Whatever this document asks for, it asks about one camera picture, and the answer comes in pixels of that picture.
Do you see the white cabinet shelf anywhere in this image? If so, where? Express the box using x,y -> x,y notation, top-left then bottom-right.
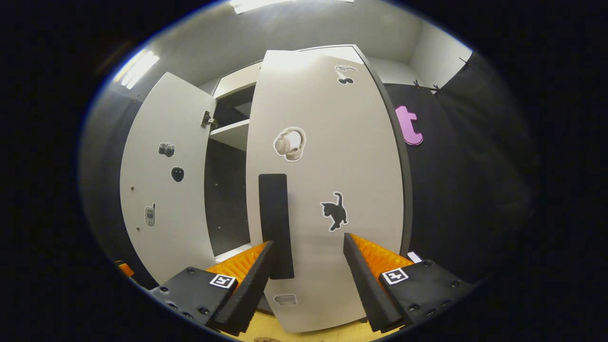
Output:
215,243 -> 253,263
209,119 -> 250,152

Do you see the white cabinet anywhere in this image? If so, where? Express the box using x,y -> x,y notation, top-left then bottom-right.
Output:
204,44 -> 414,266

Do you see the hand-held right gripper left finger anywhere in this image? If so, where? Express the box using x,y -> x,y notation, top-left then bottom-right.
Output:
149,240 -> 275,337

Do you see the white cabinet door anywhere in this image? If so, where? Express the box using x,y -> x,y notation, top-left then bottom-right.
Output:
246,45 -> 405,333
120,71 -> 217,285

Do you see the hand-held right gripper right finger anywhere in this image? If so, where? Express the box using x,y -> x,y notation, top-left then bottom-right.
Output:
343,232 -> 477,333

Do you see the ceiling light panel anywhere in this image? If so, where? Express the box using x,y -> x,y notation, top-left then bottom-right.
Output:
113,49 -> 161,90
229,0 -> 354,15

